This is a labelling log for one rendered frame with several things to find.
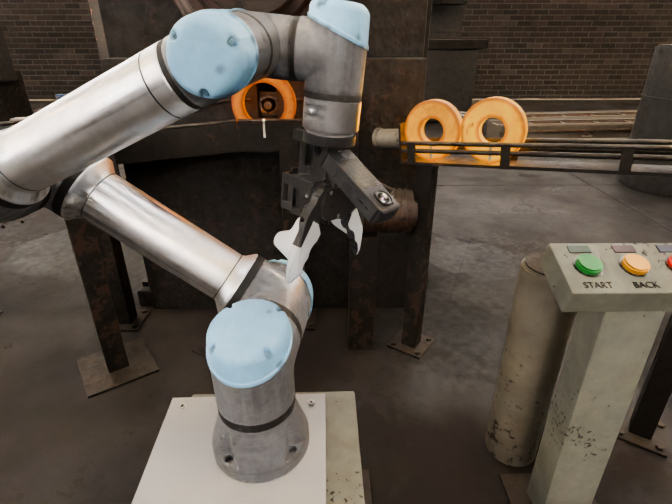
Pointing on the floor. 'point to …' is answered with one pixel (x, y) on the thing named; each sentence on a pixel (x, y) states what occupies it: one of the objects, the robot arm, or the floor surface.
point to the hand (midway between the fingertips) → (328, 270)
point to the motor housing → (357, 308)
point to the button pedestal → (594, 368)
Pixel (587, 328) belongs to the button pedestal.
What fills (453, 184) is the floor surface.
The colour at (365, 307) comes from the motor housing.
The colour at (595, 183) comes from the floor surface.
